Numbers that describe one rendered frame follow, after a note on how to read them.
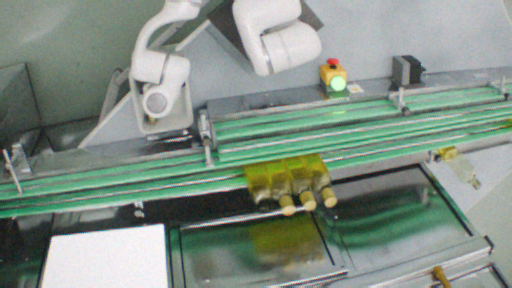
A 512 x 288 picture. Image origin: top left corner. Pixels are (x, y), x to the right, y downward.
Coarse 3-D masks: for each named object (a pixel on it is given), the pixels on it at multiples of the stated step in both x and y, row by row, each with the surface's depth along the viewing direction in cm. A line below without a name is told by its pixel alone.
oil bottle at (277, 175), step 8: (272, 160) 135; (280, 160) 135; (264, 168) 133; (272, 168) 131; (280, 168) 131; (272, 176) 128; (280, 176) 128; (288, 176) 128; (272, 184) 125; (280, 184) 125; (288, 184) 125; (272, 192) 126; (280, 192) 124; (288, 192) 125
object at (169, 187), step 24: (384, 144) 148; (408, 144) 147; (432, 144) 146; (456, 144) 145; (240, 168) 143; (336, 168) 140; (96, 192) 136; (120, 192) 136; (144, 192) 135; (168, 192) 134; (192, 192) 135; (0, 216) 126
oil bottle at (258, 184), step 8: (248, 168) 132; (256, 168) 132; (248, 176) 129; (256, 176) 128; (264, 176) 128; (248, 184) 130; (256, 184) 125; (264, 184) 125; (256, 192) 123; (264, 192) 123; (256, 200) 124
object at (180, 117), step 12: (132, 84) 127; (144, 84) 135; (132, 96) 128; (180, 96) 139; (180, 108) 141; (144, 120) 139; (168, 120) 139; (180, 120) 139; (192, 120) 136; (144, 132) 135; (156, 132) 136
